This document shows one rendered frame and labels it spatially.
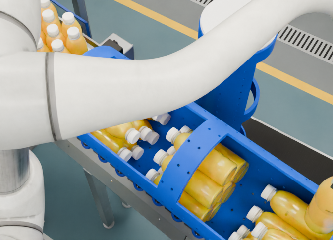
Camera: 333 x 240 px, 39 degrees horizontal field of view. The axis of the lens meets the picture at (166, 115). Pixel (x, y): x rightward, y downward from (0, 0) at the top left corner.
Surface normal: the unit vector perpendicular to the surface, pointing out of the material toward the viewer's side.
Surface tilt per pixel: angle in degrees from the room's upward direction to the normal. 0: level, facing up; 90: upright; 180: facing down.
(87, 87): 31
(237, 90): 90
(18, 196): 57
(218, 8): 0
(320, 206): 91
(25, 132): 79
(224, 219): 13
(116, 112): 72
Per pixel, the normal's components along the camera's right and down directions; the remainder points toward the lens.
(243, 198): -0.27, -0.22
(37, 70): 0.17, -0.50
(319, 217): -0.73, 0.58
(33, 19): 0.98, -0.11
